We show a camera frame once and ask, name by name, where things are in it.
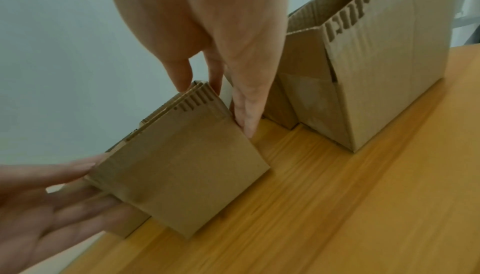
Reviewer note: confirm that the grey metal table frame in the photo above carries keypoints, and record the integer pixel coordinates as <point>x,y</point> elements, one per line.
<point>465,12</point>

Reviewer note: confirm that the person's left hand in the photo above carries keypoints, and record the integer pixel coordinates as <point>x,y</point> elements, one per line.
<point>41,207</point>

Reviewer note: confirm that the person's right hand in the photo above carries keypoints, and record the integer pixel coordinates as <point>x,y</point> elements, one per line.
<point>210,12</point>

